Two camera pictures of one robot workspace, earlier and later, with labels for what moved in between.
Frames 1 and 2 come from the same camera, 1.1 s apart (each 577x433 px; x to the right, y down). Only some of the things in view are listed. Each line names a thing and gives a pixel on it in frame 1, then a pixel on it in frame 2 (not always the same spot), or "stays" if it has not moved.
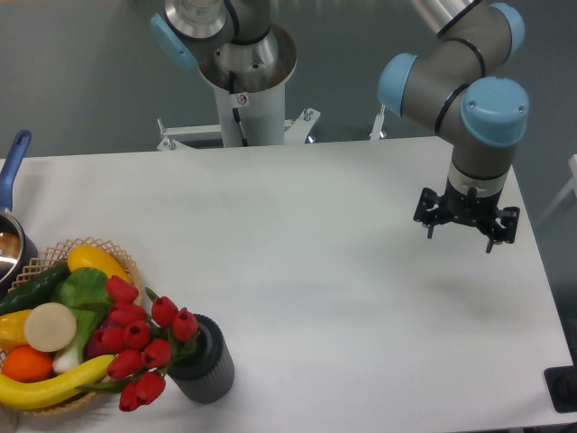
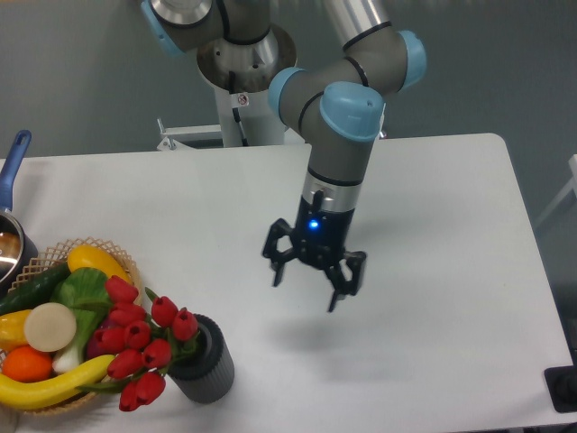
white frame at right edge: (571, 186) stays
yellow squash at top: (90, 256) stays
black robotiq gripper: (433, 209) -> (320, 239)
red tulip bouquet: (141, 346) stays
